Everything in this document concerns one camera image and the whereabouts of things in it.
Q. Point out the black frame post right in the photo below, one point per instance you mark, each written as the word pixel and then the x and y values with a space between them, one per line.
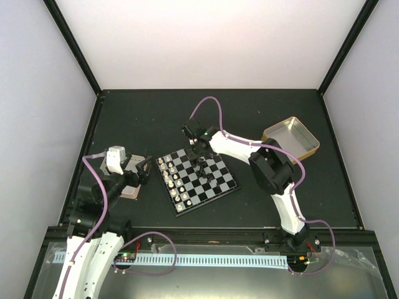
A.
pixel 354 32

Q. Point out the black chess pieces pile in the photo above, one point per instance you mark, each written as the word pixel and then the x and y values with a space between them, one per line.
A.
pixel 199 161

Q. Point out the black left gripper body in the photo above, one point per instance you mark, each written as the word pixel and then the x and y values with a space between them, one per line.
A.
pixel 133 180

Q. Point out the black mounting rail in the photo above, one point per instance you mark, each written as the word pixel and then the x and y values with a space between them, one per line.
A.
pixel 272 240

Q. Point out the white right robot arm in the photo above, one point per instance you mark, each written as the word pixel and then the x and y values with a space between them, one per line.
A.
pixel 270 164

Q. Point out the black frame post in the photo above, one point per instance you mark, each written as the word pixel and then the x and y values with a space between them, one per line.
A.
pixel 354 32
pixel 59 19

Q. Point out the black frame post left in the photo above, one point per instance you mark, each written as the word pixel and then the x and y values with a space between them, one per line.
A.
pixel 59 19

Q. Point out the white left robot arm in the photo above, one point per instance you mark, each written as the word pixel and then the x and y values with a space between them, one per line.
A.
pixel 94 237

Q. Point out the gold metal tin tray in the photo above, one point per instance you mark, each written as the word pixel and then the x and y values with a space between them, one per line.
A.
pixel 294 137

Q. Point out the black white chess board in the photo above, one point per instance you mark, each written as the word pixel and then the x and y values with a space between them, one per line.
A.
pixel 200 191

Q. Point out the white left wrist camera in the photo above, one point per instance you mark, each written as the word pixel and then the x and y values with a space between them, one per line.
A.
pixel 114 157

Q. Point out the light blue cable duct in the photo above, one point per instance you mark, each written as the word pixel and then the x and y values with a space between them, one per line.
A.
pixel 201 260

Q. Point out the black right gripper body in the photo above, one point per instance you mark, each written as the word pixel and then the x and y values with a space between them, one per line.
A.
pixel 196 142

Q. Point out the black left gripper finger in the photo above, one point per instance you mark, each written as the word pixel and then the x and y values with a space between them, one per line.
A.
pixel 144 165
pixel 146 174

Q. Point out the row of white chess pieces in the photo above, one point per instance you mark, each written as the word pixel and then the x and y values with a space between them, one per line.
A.
pixel 174 175

